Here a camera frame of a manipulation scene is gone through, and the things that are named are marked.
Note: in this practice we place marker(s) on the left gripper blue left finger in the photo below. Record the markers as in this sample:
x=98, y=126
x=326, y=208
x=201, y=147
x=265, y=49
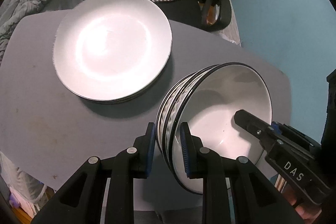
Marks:
x=136, y=161

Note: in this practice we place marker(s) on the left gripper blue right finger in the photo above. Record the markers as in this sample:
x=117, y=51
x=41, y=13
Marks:
x=199, y=161

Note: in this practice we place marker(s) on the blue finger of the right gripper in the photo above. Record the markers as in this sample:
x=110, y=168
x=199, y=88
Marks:
x=253, y=125
x=296, y=137

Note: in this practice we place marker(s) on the person's right hand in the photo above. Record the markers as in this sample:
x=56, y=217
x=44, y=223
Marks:
x=307, y=211

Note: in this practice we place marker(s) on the grey quilted duvet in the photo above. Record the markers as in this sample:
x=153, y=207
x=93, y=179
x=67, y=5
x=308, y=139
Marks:
x=12, y=11

